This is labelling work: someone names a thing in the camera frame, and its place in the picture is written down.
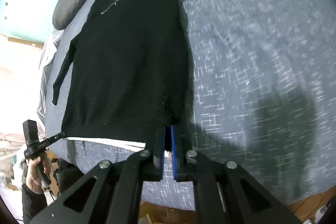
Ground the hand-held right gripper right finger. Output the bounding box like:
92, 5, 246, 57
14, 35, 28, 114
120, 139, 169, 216
171, 126, 302, 224

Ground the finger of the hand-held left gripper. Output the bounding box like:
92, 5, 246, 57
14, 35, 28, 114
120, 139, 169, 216
43, 132, 66, 147

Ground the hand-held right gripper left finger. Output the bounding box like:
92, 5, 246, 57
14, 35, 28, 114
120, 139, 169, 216
30, 124, 166, 224

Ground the black sweater with white trim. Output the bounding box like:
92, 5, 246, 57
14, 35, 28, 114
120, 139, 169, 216
52, 0, 318, 157

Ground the person's left forearm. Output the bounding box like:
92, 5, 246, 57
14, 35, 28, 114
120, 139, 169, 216
21, 183, 49, 224

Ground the person's left hand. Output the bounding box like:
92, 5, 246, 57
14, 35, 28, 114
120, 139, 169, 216
26, 156, 52, 193

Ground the person's dark trouser leg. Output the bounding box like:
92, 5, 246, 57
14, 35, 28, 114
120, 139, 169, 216
58, 160, 90, 198

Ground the pink curtain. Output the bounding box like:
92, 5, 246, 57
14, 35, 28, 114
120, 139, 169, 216
0, 34, 45, 188

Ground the light grey duvet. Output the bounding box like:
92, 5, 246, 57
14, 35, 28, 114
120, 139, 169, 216
37, 27, 65, 132

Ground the bed with blue patterned sheet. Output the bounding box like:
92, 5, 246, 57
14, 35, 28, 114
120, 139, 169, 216
45, 0, 336, 211

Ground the wooden window frame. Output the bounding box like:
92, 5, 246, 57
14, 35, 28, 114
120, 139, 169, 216
8, 36, 44, 48

